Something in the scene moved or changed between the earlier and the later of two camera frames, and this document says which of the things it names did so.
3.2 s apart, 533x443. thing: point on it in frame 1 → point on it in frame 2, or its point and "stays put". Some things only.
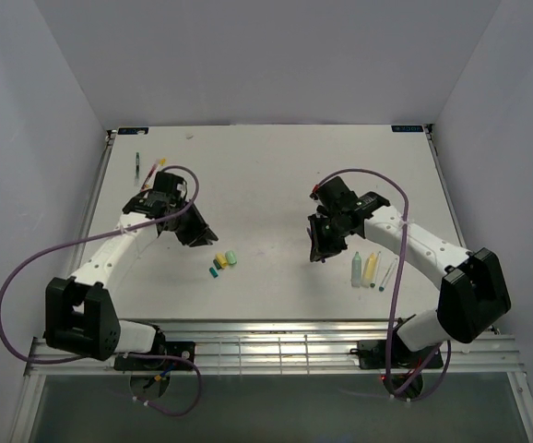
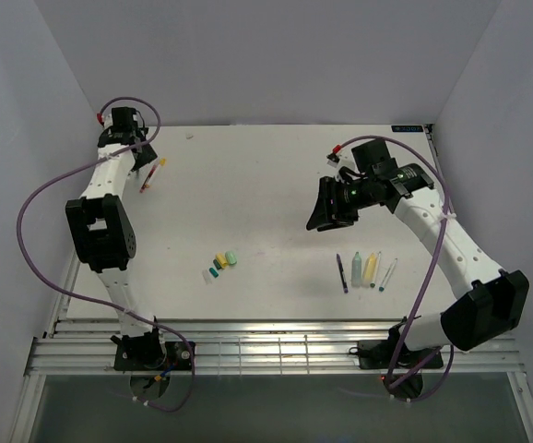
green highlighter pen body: [356, 270] stays put
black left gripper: [199, 225] → [149, 155]
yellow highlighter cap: [221, 259] stays put
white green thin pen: [373, 283] stays put
